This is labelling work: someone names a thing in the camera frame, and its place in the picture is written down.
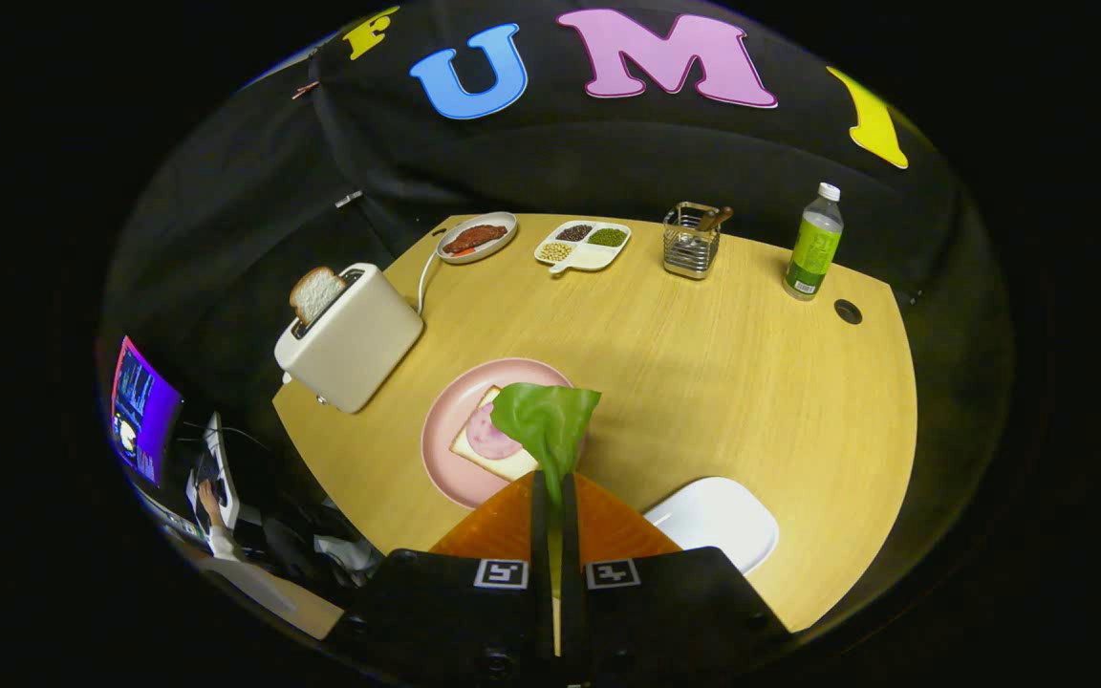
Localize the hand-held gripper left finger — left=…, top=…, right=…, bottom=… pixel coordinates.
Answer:
left=335, top=470, right=551, bottom=684

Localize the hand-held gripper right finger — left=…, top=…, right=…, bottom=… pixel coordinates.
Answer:
left=560, top=470, right=792, bottom=684

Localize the green lettuce leaf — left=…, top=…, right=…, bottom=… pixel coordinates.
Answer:
left=490, top=382, right=602, bottom=507

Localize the toasted bread slice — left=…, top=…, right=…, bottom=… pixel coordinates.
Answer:
left=289, top=267, right=349, bottom=328

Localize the white bread slice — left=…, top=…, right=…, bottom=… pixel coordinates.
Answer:
left=449, top=385, right=542, bottom=482

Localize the pink ham slice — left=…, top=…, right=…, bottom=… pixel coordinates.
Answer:
left=466, top=403, right=523, bottom=462

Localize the pink round plate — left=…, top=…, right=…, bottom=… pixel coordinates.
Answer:
left=421, top=358, right=585, bottom=510

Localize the white square plate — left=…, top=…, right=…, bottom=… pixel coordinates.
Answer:
left=643, top=477, right=781, bottom=576

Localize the light wooden side desk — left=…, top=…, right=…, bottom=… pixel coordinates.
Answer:
left=168, top=535, right=346, bottom=641

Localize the white toaster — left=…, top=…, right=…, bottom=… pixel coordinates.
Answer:
left=273, top=263, right=424, bottom=415

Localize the white divided tray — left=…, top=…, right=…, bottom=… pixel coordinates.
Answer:
left=533, top=220, right=632, bottom=276

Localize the red meat piece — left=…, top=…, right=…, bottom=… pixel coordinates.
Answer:
left=443, top=224, right=509, bottom=257

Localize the grey round plate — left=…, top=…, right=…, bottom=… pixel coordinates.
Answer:
left=435, top=211, right=519, bottom=265

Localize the white flat device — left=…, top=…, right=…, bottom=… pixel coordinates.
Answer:
left=205, top=411, right=242, bottom=531

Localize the green label drink bottle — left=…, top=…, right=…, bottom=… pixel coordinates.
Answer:
left=783, top=183, right=844, bottom=302

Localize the black backdrop cloth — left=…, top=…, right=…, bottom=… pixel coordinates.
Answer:
left=99, top=0, right=1018, bottom=613

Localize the computer monitor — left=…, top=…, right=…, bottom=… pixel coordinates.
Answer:
left=111, top=334, right=184, bottom=490

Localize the white toaster cable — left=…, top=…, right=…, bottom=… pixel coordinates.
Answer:
left=415, top=250, right=443, bottom=314

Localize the metal wire basket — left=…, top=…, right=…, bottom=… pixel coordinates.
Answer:
left=662, top=202, right=722, bottom=281

